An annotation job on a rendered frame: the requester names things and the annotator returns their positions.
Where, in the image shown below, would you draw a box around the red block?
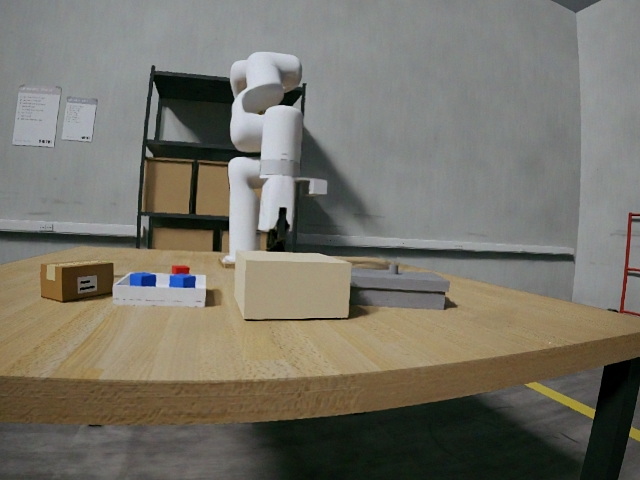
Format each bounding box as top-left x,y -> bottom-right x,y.
172,265 -> 189,275

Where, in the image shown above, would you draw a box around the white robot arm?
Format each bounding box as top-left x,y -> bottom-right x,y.
225,52 -> 327,262

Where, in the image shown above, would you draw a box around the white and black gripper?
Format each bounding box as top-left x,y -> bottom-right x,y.
259,175 -> 299,252

